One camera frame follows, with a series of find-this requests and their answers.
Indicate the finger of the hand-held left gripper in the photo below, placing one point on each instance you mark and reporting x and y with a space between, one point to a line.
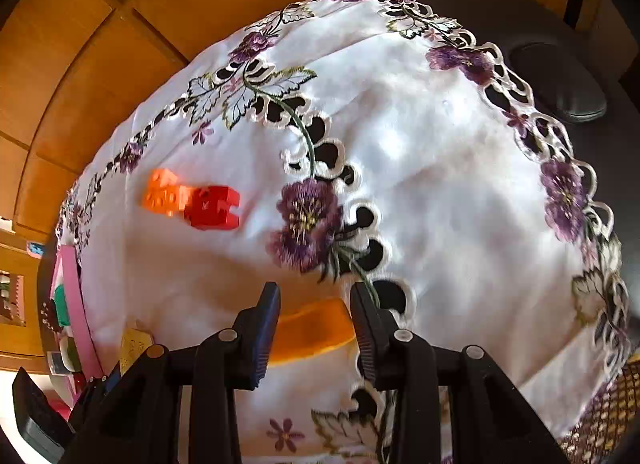
97 386
35 414

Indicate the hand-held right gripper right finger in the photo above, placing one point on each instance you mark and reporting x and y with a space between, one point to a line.
367 339

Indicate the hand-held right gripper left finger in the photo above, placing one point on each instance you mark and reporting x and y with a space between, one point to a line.
262 344

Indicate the orange plastic scoop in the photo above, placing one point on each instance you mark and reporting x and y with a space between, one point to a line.
310 334

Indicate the yellow foam block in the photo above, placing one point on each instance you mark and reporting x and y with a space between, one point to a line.
132 346

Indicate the pink storage box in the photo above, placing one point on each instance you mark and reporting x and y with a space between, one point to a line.
70 274

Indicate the wooden side cabinet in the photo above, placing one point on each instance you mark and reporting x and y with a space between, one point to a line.
20 344

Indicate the green toy piece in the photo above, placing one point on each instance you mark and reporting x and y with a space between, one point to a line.
65 306

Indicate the red plastic building block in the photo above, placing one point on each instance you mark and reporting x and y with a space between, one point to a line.
212 206

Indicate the small teal item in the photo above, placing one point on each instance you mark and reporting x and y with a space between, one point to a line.
35 248

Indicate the white floral embroidered tablecloth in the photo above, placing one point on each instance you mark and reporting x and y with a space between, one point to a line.
425 194

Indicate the orange plastic building block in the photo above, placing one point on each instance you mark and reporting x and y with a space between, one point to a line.
162 191

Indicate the brown patterned cloth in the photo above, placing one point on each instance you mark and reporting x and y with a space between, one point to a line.
605 414

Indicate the black leather cushion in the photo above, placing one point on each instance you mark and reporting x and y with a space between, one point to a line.
560 84

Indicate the wooden panelled wardrobe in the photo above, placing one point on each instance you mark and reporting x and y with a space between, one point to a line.
100 44

